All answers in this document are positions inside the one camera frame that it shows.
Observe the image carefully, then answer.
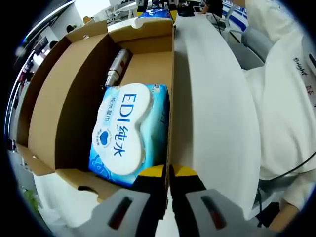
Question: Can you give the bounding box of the person in white shirt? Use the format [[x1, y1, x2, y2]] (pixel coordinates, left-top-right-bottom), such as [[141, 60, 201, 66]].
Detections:
[[243, 0, 316, 215]]

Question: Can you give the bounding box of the group of white office chairs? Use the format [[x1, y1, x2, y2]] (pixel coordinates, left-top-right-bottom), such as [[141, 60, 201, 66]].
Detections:
[[105, 6, 139, 20]]

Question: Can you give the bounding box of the black cable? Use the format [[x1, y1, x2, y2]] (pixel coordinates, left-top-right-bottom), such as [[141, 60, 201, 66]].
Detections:
[[256, 153, 316, 228]]

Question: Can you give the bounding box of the metal spray can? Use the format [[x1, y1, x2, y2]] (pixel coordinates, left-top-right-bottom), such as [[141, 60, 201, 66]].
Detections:
[[105, 48, 134, 87]]

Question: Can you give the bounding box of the grey chair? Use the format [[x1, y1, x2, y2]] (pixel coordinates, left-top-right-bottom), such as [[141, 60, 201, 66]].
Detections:
[[240, 26, 272, 67]]

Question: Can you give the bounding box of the light blue wet wipes pack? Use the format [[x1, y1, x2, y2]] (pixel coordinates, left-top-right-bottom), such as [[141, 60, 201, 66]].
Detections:
[[88, 82, 171, 188]]

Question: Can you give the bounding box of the blue soft tissue packet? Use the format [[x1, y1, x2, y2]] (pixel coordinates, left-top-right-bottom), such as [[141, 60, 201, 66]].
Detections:
[[136, 9, 173, 21]]

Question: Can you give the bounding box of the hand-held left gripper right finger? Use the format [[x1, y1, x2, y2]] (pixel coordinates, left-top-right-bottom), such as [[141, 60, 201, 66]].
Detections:
[[169, 164, 277, 237]]

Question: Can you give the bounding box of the brown cardboard shoe box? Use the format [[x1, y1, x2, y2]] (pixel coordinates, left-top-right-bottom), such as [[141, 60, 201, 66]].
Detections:
[[16, 17, 176, 205]]

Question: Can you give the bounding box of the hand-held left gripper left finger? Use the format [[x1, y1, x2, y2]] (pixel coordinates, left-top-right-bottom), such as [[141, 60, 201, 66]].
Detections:
[[74, 164, 169, 237]]

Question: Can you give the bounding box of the white chest device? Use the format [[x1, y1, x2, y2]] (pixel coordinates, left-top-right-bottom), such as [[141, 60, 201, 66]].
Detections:
[[307, 53, 316, 75]]

